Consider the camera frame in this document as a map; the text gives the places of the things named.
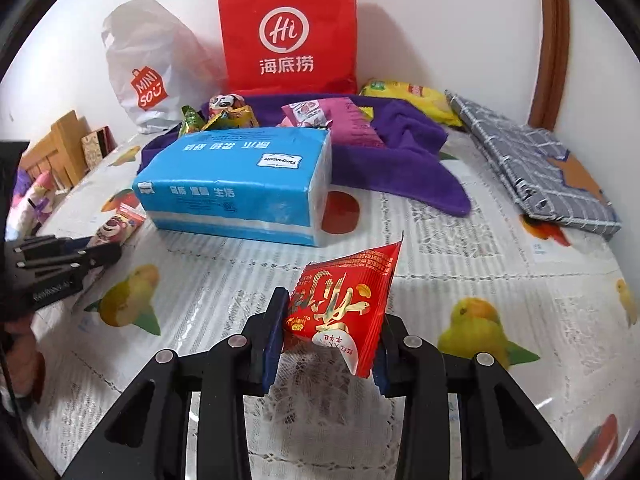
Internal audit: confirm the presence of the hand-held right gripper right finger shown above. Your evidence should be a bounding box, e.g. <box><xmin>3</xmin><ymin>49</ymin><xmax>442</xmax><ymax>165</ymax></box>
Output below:
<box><xmin>372</xmin><ymin>315</ymin><xmax>583</xmax><ymax>480</ymax></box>

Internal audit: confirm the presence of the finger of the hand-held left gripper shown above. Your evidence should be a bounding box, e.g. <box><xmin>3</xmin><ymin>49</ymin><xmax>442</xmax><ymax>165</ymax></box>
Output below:
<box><xmin>11</xmin><ymin>235</ymin><xmax>98</xmax><ymax>260</ymax></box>
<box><xmin>14</xmin><ymin>244</ymin><xmax>123</xmax><ymax>281</ymax></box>

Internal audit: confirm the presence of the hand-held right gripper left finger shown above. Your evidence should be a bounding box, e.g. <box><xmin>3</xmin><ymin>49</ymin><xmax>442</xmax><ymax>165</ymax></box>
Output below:
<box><xmin>62</xmin><ymin>287</ymin><xmax>292</xmax><ymax>480</ymax></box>

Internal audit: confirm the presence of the pink bear print snack packet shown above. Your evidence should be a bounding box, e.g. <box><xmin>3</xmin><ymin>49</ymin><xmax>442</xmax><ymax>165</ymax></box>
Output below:
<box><xmin>72</xmin><ymin>207</ymin><xmax>147</xmax><ymax>313</ymax></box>

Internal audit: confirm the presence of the red snack packet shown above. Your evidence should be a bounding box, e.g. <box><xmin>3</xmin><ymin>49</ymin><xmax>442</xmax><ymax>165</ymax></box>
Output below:
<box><xmin>282</xmin><ymin>232</ymin><xmax>405</xmax><ymax>380</ymax></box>

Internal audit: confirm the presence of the large pink snack packet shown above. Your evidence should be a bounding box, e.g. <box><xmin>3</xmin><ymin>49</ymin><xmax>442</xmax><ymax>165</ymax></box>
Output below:
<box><xmin>276</xmin><ymin>96</ymin><xmax>386</xmax><ymax>149</ymax></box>

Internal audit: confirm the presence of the person's left hand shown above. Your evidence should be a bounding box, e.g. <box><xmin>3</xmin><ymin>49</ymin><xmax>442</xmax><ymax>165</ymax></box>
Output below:
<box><xmin>0</xmin><ymin>316</ymin><xmax>47</xmax><ymax>405</ymax></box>

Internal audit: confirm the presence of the fruit print table cover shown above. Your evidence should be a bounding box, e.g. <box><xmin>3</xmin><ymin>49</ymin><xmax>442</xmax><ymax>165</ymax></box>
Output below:
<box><xmin>25</xmin><ymin>125</ymin><xmax>640</xmax><ymax>480</ymax></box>

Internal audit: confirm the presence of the wooden furniture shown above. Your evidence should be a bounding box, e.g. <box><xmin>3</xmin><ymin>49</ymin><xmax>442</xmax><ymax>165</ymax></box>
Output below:
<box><xmin>20</xmin><ymin>110</ymin><xmax>93</xmax><ymax>192</ymax></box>

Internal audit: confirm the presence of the patterned brown box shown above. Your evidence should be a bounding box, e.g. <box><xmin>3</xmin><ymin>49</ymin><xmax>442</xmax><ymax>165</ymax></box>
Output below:
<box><xmin>80</xmin><ymin>126</ymin><xmax>117</xmax><ymax>171</ymax></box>

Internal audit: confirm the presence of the blue tissue pack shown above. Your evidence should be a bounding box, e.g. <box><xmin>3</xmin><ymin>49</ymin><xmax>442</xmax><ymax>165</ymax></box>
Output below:
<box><xmin>132</xmin><ymin>127</ymin><xmax>333</xmax><ymax>247</ymax></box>

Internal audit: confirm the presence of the green candy wrapper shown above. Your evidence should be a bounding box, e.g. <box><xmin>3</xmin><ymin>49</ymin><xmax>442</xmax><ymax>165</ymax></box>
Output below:
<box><xmin>202</xmin><ymin>106</ymin><xmax>261</xmax><ymax>131</ymax></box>
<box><xmin>179</xmin><ymin>105</ymin><xmax>207</xmax><ymax>134</ymax></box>

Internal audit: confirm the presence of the white plastic bag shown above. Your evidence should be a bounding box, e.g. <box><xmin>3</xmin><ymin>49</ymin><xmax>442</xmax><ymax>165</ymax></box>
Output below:
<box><xmin>101</xmin><ymin>0</ymin><xmax>227</xmax><ymax>135</ymax></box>

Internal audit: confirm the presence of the purple towel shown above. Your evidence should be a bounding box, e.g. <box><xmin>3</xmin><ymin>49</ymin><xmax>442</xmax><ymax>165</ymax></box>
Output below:
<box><xmin>137</xmin><ymin>92</ymin><xmax>472</xmax><ymax>218</ymax></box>

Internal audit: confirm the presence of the pink cartoon face snack packet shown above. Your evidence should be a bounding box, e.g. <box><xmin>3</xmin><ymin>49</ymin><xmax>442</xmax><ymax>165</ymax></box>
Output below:
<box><xmin>207</xmin><ymin>92</ymin><xmax>247</xmax><ymax>117</ymax></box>

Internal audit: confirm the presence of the grey checkered folded cloth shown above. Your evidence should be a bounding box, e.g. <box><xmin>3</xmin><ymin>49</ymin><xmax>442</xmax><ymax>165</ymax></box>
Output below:
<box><xmin>445</xmin><ymin>91</ymin><xmax>622</xmax><ymax>240</ymax></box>

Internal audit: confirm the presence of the yellow chips bag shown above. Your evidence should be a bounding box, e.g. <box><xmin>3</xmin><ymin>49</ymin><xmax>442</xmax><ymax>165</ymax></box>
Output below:
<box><xmin>360</xmin><ymin>78</ymin><xmax>463</xmax><ymax>127</ymax></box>

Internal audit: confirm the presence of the red paper bag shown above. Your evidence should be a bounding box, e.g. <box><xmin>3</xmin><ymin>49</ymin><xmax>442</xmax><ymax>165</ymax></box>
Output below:
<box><xmin>216</xmin><ymin>0</ymin><xmax>359</xmax><ymax>97</ymax></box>

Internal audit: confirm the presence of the wooden door frame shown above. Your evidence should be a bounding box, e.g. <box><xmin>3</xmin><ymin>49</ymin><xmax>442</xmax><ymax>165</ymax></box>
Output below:
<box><xmin>527</xmin><ymin>0</ymin><xmax>571</xmax><ymax>131</ymax></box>

